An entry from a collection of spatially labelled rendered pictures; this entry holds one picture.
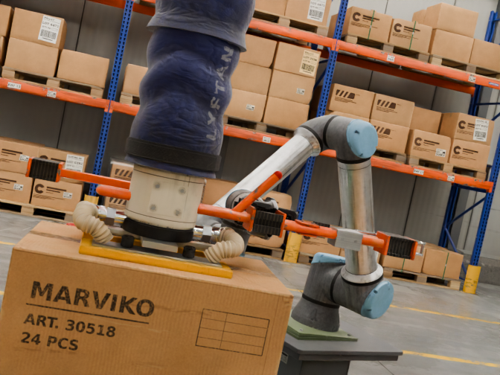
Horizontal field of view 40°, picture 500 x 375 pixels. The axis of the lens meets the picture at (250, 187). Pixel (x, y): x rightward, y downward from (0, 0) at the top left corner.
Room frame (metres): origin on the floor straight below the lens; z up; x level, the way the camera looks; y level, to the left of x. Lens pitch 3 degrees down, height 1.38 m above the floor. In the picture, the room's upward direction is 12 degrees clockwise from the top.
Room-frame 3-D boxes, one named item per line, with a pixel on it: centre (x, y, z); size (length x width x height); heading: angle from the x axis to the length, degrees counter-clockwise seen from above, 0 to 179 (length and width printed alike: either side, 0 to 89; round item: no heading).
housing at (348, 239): (1.71, -0.26, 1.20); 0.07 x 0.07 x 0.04; 12
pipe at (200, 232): (1.61, 0.19, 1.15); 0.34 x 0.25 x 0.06; 102
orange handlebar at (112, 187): (1.77, 0.03, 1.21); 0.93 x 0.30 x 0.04; 102
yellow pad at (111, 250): (1.52, 0.17, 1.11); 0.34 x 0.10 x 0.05; 102
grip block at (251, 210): (1.67, -0.05, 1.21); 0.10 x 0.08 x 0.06; 12
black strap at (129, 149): (1.62, 0.19, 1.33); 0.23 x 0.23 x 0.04
